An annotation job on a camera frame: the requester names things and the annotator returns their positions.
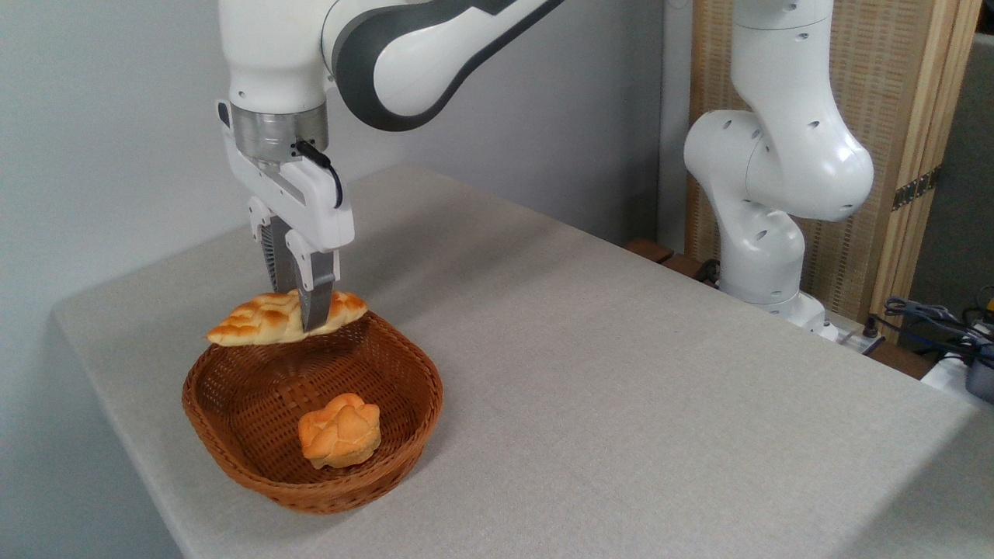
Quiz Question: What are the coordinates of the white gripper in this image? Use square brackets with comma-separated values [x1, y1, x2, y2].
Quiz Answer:
[220, 124, 356, 333]

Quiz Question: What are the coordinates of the long braided bread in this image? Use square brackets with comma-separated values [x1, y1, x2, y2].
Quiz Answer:
[206, 290, 369, 347]

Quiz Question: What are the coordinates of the brown wicker basket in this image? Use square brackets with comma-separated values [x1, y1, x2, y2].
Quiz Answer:
[182, 311, 444, 515]

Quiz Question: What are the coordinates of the round bread roll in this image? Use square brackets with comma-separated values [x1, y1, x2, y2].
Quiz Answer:
[297, 393, 382, 470]

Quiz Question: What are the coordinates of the dark metal screen hinge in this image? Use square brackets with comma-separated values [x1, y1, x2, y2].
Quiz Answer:
[891, 165, 943, 212]

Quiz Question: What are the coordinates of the white power strip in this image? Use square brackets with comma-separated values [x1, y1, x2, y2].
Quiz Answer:
[920, 351, 994, 412]

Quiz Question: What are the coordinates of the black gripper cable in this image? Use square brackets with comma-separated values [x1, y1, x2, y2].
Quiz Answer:
[294, 140, 344, 210]

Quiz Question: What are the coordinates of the bundle of dark cables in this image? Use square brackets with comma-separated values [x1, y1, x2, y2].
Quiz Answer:
[866, 287, 994, 366]

